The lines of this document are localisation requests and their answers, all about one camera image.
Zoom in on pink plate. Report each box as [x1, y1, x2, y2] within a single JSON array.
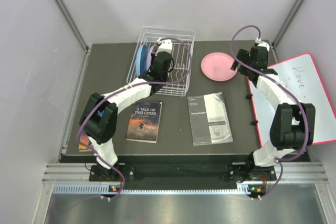
[[201, 52, 237, 82]]

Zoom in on white wire dish rack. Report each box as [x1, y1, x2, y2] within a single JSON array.
[[127, 27, 195, 97]]

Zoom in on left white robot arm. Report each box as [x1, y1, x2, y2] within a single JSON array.
[[78, 52, 173, 180]]

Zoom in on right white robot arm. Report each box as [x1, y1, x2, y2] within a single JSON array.
[[231, 44, 316, 180]]

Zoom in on purple plate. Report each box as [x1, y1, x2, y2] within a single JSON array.
[[145, 46, 155, 72]]

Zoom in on blue plate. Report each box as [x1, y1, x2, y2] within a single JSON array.
[[135, 44, 148, 76]]

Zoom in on pink framed whiteboard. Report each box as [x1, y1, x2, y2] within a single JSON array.
[[248, 54, 335, 146]]

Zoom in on grey setup guide booklet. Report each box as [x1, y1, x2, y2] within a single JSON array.
[[187, 92, 233, 146]]

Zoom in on Tale of Two Cities book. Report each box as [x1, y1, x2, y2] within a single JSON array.
[[126, 101, 162, 143]]

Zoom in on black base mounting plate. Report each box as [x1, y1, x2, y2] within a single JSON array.
[[88, 163, 278, 183]]

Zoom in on blue fantasy cover book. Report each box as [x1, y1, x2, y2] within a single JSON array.
[[78, 134, 91, 152]]

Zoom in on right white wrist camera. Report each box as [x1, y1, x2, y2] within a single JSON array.
[[255, 37, 270, 51]]

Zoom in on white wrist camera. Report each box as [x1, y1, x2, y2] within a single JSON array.
[[154, 38, 173, 55], [255, 37, 270, 51]]

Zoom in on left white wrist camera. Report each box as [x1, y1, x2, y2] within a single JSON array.
[[154, 38, 173, 55]]

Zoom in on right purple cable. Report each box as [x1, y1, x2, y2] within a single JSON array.
[[230, 25, 308, 200]]

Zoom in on purple cable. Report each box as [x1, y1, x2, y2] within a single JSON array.
[[230, 25, 308, 200], [76, 37, 194, 200]]

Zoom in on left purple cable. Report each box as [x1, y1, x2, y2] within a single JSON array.
[[76, 37, 194, 200]]

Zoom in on aluminium frame rail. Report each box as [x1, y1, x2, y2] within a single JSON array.
[[43, 162, 328, 184]]

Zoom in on grey slotted cable duct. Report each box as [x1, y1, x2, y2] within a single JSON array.
[[52, 184, 262, 195]]

